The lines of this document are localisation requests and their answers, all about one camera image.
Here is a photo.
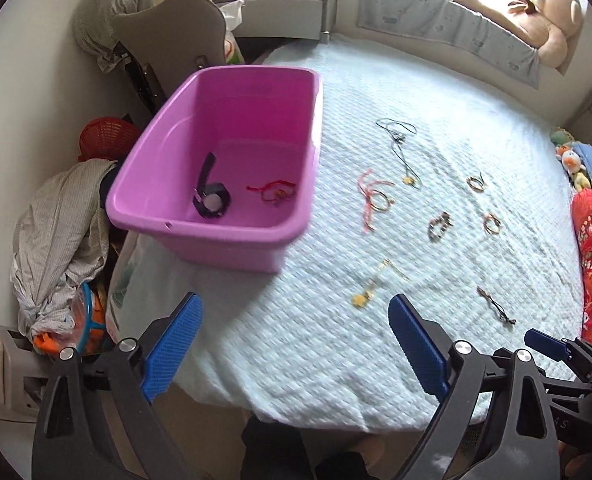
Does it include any red string in tub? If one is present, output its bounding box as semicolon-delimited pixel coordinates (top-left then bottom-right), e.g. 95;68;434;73
247;180;297;206

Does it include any black wristwatch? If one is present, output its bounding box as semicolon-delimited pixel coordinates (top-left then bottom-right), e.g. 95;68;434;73
192;152;232;221

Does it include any striped grey cloth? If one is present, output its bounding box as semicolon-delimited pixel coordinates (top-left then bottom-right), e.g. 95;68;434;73
10;159;119;336

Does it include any grey chair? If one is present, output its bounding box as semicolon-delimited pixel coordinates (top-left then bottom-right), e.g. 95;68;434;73
110;0;227;116

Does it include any orange and blue toy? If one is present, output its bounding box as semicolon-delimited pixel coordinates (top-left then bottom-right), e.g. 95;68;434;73
32;282;113;358

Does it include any grey desk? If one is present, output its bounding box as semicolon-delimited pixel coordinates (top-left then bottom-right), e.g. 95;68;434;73
211;0;339;43

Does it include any dark beaded bracelet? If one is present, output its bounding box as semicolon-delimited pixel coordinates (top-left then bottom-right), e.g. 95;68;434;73
427;211;452;242

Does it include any brown knotted cord bracelet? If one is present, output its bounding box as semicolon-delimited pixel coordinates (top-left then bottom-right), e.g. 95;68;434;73
477;286;517;325

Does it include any gold chain necklace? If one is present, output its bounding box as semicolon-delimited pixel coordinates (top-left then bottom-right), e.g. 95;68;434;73
352;259;411;307

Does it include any purple plastic bin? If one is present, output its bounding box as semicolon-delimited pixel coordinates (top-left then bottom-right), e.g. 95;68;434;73
106;66;324;275

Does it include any red string bracelet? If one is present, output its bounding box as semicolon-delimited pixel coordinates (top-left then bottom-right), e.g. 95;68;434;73
357;169;397;233

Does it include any beige plastic box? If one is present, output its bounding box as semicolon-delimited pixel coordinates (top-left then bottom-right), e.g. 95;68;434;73
0;320;52;418

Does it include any black cord necklace yellow pendant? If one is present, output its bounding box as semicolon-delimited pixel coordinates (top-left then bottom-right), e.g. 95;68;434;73
376;118;422;190

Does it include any white green printed bag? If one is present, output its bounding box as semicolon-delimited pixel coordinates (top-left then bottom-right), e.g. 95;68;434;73
105;235;149;346

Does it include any light blue bedspread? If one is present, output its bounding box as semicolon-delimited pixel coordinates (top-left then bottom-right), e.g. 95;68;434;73
108;35;589;433

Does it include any blue patterned window seat cover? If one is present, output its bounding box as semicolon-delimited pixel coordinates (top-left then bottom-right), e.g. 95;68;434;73
356;0;544;88

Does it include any beige teddy bear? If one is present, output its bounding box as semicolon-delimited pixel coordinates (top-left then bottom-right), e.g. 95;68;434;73
446;0;584;68

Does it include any white plastic bag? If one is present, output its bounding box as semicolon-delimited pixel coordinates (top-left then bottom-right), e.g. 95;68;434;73
219;0;247;66

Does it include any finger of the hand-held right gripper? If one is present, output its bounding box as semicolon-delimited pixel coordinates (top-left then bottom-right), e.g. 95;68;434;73
524;329;592;386

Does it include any white duck plush toy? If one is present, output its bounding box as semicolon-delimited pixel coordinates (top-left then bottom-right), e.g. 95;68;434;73
556;146;584;173

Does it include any red plastic basket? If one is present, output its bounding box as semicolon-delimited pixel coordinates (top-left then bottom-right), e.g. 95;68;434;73
78;116;142;162

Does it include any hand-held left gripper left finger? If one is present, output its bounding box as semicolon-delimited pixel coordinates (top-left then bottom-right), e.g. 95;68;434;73
31;291;204;480

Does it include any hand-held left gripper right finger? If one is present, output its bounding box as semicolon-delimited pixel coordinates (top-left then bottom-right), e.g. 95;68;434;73
387;294;562;480

